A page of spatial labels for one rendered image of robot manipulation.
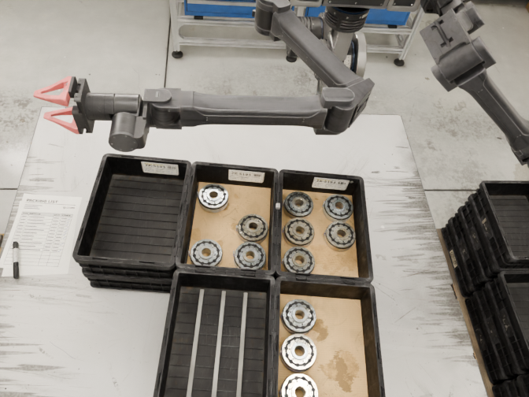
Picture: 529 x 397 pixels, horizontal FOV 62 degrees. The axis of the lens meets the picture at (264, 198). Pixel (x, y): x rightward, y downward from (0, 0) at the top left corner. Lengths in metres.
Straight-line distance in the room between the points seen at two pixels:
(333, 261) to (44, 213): 1.05
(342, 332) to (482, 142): 2.21
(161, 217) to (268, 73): 1.95
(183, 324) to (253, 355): 0.23
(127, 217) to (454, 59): 1.09
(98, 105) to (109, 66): 2.39
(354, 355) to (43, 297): 1.01
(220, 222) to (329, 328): 0.50
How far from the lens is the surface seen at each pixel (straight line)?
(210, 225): 1.52
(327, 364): 1.39
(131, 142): 0.93
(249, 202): 1.58
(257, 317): 1.40
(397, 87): 3.46
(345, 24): 1.50
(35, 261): 1.71
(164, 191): 1.61
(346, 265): 1.52
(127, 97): 0.98
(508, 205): 2.41
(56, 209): 1.80
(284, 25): 1.18
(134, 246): 1.51
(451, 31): 1.05
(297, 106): 0.97
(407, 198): 1.90
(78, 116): 0.99
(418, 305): 1.69
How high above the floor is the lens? 2.15
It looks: 56 degrees down
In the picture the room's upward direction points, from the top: 10 degrees clockwise
